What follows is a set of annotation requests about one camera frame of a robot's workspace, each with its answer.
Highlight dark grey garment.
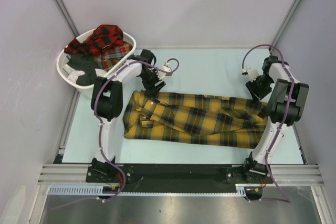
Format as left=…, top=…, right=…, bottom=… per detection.
left=67, top=54, right=105, bottom=87

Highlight aluminium frame rail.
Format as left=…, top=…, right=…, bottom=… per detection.
left=38, top=164, right=89, bottom=185

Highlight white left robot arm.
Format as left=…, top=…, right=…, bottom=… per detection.
left=88, top=49, right=174, bottom=182

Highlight red tan plaid shirt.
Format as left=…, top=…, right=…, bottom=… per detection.
left=98, top=42, right=133, bottom=71

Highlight white garment in basket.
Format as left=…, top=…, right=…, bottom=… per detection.
left=67, top=70, right=85, bottom=83

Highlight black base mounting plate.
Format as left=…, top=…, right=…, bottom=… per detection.
left=86, top=164, right=272, bottom=194

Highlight white plastic laundry basket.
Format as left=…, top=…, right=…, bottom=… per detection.
left=56, top=32, right=137, bottom=98

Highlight red black checkered shirt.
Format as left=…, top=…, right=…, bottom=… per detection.
left=64, top=25, right=123, bottom=56

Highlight yellow plaid long sleeve shirt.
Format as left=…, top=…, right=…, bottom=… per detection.
left=123, top=91, right=267, bottom=149

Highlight white cable duct rail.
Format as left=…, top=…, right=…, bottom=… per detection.
left=48, top=183, right=266, bottom=199

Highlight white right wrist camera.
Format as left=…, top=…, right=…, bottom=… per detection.
left=241, top=68, right=260, bottom=82

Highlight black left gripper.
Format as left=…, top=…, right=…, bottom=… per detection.
left=139, top=68, right=165, bottom=98

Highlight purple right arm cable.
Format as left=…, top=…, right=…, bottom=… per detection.
left=241, top=44, right=292, bottom=204

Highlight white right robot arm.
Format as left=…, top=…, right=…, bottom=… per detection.
left=242, top=55, right=309, bottom=183

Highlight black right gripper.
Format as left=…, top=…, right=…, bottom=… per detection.
left=245, top=74, right=274, bottom=103

